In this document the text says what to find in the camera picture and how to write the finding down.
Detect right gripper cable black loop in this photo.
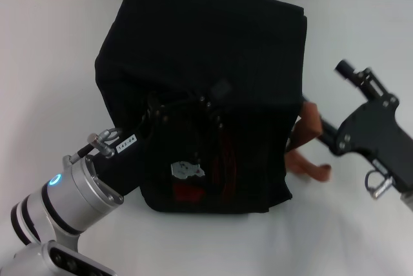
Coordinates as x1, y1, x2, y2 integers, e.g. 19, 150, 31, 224
365, 168, 396, 200

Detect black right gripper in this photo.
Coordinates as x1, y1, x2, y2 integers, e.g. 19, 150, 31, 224
301, 59, 413, 193

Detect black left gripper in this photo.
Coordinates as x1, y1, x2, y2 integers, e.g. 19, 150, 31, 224
85, 93, 224, 197

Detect left gripper cable silver plug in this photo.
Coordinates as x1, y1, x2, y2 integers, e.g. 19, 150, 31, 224
66, 126, 123, 164

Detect black food bag brown handles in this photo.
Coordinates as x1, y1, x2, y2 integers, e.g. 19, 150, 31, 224
94, 0, 334, 216

